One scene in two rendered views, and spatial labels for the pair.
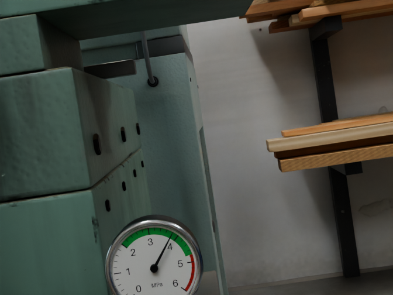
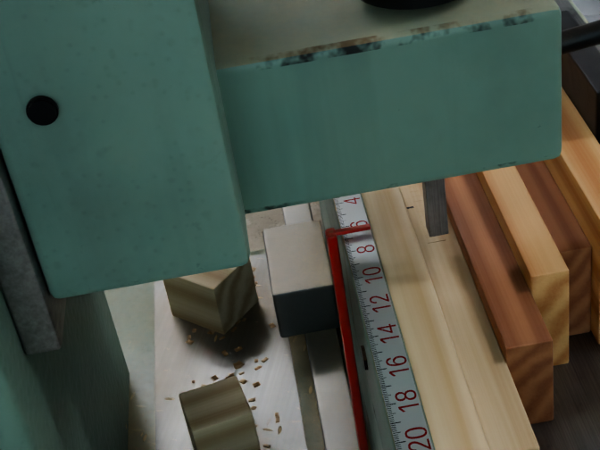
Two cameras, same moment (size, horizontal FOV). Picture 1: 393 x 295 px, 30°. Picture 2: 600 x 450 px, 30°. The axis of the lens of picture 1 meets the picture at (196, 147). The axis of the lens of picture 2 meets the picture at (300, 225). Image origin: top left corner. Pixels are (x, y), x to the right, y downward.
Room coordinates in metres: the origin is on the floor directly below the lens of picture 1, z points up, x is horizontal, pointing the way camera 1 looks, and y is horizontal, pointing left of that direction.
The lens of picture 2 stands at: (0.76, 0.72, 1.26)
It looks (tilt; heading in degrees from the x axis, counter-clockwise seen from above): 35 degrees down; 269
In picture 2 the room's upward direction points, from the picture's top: 10 degrees counter-clockwise
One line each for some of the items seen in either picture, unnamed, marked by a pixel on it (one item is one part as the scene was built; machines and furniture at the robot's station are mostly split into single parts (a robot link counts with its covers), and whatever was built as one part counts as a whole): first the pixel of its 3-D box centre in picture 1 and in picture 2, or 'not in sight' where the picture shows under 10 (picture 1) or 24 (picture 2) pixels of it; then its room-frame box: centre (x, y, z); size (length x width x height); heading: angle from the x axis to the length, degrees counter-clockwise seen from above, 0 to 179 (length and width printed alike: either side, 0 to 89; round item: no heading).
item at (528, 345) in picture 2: not in sight; (465, 228); (0.67, 0.27, 0.92); 0.23 x 0.02 x 0.05; 90
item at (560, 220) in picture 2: not in sight; (513, 174); (0.63, 0.23, 0.93); 0.21 x 0.02 x 0.05; 90
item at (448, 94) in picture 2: not in sight; (379, 91); (0.71, 0.30, 1.03); 0.14 x 0.07 x 0.09; 0
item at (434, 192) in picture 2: not in sight; (433, 186); (0.69, 0.30, 0.97); 0.01 x 0.01 x 0.05; 0
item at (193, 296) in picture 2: not in sight; (210, 286); (0.82, 0.14, 0.82); 0.04 x 0.04 x 0.04; 49
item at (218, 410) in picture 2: not in sight; (220, 428); (0.81, 0.27, 0.82); 0.03 x 0.03 x 0.04; 12
